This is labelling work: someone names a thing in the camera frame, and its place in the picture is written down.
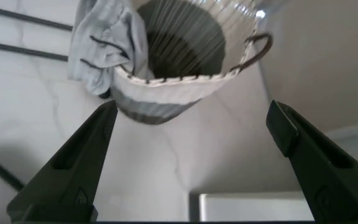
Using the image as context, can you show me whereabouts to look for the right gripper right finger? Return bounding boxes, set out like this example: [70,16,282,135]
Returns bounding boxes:
[265,100,358,222]

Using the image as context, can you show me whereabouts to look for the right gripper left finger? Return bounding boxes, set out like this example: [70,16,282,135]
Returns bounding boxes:
[6,99,119,222]

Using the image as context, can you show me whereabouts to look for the black clothes rack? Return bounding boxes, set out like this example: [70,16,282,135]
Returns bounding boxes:
[0,3,75,62]

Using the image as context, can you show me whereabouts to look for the white laundry basket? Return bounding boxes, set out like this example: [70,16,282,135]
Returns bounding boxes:
[110,0,274,126]

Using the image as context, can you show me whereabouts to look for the pale grey shorts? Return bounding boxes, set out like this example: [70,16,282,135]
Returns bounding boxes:
[67,0,155,100]

